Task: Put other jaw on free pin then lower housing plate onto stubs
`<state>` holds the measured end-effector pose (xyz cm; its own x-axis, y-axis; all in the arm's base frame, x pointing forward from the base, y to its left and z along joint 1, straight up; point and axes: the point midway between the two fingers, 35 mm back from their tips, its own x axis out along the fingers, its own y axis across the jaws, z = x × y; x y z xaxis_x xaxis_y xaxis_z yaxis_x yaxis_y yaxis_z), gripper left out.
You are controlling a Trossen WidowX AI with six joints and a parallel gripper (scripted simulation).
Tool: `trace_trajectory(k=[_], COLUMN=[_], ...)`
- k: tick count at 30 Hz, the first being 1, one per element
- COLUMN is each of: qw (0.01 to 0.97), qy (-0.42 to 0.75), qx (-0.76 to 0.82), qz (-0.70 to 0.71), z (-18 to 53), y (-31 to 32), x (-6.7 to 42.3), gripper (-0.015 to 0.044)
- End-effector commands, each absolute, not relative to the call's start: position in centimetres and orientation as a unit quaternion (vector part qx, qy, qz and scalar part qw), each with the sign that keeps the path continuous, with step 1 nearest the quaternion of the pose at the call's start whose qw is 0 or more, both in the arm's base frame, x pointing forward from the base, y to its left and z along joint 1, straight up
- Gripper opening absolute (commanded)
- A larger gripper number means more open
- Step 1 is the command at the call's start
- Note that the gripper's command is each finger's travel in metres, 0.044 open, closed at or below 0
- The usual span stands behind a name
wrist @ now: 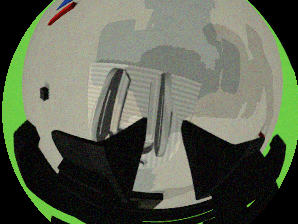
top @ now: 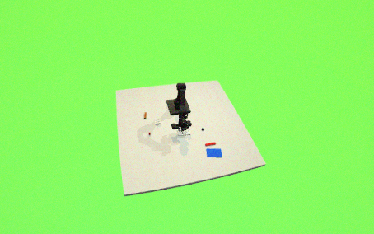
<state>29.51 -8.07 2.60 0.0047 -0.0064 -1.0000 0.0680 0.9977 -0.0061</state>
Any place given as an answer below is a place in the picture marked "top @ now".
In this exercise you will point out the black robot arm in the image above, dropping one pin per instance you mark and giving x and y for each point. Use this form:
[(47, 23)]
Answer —
[(179, 103)]

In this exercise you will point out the blue flat plate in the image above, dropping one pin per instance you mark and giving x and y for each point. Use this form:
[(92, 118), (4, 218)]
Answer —
[(214, 152)]

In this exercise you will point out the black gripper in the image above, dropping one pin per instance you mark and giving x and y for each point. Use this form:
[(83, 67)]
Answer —
[(177, 126)]

